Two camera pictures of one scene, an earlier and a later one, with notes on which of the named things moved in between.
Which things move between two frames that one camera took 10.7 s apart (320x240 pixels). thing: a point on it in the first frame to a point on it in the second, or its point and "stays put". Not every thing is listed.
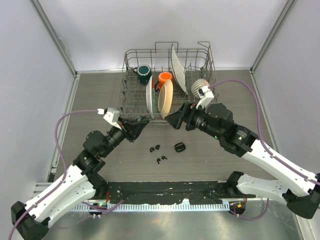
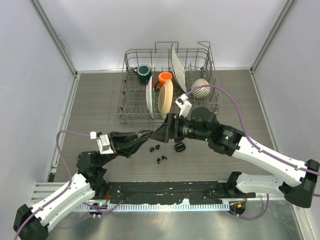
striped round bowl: [197, 84] stays put
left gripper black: [131, 129] to [125, 143]
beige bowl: [165, 98] stays put
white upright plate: [178, 69] stays put
